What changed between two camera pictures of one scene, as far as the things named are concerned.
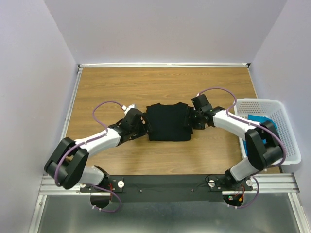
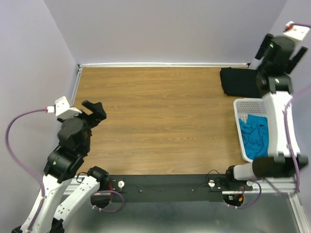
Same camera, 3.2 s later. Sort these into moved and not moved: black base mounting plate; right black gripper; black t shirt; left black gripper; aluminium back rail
Moved: black t shirt; left black gripper; right black gripper
Not moved: aluminium back rail; black base mounting plate
